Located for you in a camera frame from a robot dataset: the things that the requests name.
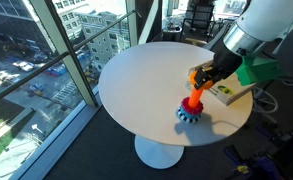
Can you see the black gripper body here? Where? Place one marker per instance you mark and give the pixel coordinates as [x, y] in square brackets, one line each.
[227, 61]

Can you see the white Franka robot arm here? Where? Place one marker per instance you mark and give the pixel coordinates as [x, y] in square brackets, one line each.
[269, 16]

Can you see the dark window frame mullion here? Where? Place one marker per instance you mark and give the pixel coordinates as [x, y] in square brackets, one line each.
[69, 60]

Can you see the black horizontal window rail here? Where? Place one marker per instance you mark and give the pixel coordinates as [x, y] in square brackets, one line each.
[36, 71]

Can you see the white table pedestal base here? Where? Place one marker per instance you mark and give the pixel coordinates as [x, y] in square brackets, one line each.
[157, 155]

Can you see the blue clamp tool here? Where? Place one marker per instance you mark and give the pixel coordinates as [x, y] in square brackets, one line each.
[259, 163]

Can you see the black office chair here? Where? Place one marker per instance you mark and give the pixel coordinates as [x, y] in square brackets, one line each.
[199, 16]

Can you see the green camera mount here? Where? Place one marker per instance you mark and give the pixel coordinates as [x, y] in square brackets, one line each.
[257, 70]

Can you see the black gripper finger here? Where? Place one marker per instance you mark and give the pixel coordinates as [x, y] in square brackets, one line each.
[214, 74]
[199, 78]

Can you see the black round bin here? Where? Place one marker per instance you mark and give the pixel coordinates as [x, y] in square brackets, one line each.
[172, 33]

